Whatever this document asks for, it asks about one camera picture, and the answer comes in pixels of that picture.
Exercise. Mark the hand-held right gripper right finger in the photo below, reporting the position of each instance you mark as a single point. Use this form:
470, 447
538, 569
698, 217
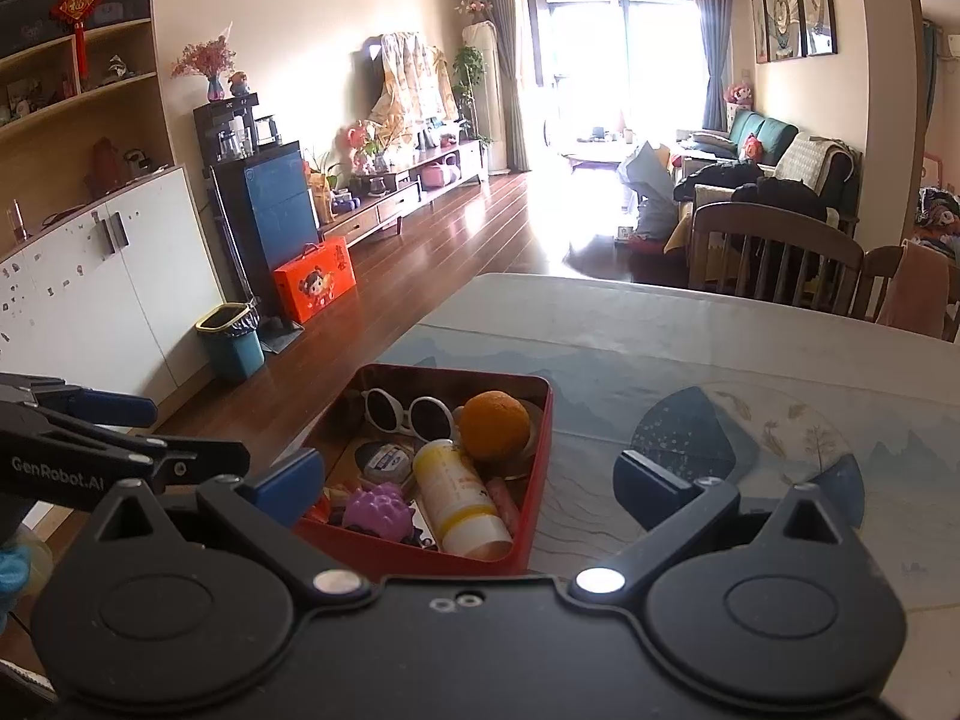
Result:
645, 487

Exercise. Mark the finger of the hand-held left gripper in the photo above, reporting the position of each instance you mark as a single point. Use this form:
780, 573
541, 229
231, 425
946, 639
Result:
202, 459
120, 409

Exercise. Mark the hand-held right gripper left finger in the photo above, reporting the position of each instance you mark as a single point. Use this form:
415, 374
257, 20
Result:
289, 484

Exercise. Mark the purple spiky ball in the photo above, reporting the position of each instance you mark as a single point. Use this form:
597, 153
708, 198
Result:
379, 511

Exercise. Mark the small clear bottle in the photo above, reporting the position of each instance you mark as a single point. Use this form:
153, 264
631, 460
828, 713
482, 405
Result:
382, 461

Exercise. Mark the red tin box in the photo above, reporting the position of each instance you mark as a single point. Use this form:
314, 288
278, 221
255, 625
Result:
525, 510

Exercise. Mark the tape roll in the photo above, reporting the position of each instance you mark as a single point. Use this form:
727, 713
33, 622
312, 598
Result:
534, 427

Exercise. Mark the white sunglasses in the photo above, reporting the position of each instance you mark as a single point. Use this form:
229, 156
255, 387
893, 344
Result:
409, 414

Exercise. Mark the pink highlighter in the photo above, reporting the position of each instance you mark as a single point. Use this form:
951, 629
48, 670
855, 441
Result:
501, 502

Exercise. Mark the orange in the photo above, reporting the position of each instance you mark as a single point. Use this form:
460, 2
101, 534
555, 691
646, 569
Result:
493, 426

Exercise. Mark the white bottle yellow label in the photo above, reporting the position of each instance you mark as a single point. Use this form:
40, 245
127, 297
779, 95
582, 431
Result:
457, 495

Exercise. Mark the blue trash bin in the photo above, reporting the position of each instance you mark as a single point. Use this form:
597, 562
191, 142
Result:
232, 349

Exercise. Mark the white cabinet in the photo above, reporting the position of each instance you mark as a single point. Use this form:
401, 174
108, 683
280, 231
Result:
97, 292

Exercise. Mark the orange gift box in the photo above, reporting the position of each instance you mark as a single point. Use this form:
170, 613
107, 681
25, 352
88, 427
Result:
315, 281

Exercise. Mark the black cabinet blue panel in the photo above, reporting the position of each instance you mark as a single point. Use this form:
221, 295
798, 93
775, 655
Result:
277, 202

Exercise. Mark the wooden chair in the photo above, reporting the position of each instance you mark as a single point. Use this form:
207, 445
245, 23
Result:
772, 255
870, 277

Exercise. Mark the wooden shelf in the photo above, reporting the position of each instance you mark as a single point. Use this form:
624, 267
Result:
112, 112

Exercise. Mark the blue bag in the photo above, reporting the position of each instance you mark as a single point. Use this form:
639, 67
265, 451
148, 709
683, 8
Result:
649, 187

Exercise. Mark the black water dispenser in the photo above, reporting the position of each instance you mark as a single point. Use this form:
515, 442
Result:
232, 124

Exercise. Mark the wooden television cabinet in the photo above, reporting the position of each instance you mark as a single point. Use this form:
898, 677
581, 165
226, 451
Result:
397, 195

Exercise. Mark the black jacket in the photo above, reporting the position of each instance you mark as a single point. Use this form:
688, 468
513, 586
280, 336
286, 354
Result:
780, 199

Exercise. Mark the pink cloth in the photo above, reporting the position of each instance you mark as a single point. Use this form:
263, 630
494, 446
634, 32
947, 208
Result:
915, 289

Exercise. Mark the coffee table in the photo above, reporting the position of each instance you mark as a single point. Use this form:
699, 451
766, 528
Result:
600, 154

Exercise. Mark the red pillow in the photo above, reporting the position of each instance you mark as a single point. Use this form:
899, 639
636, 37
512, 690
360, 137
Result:
752, 148

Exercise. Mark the pink flower vase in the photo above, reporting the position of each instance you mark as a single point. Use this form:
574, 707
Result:
206, 60

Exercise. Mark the white blanket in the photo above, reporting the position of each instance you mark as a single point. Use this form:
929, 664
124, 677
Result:
814, 157

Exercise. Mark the green sofa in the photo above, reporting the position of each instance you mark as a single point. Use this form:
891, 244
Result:
765, 131

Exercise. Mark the red knot ornament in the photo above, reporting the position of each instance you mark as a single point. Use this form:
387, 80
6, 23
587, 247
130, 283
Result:
75, 7

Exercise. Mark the plush doll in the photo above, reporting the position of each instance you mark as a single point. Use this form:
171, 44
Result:
739, 94

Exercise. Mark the cloth covered television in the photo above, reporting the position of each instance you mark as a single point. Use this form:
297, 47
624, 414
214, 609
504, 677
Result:
412, 79

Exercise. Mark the white standing air conditioner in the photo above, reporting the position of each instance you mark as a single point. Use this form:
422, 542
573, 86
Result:
484, 90

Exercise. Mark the green potted plant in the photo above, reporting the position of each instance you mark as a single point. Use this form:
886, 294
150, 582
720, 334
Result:
469, 82

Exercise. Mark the grey curtain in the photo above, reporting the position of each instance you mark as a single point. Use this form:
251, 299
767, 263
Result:
506, 67

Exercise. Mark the blue curtain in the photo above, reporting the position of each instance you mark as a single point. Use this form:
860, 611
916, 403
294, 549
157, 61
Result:
711, 45

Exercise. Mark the small framed wall picture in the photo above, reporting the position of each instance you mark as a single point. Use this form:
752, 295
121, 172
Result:
760, 28

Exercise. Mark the medium framed wall picture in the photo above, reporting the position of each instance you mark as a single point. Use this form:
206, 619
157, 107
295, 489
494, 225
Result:
784, 13

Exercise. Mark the wall air conditioner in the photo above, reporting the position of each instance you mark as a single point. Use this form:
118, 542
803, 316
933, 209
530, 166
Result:
951, 46

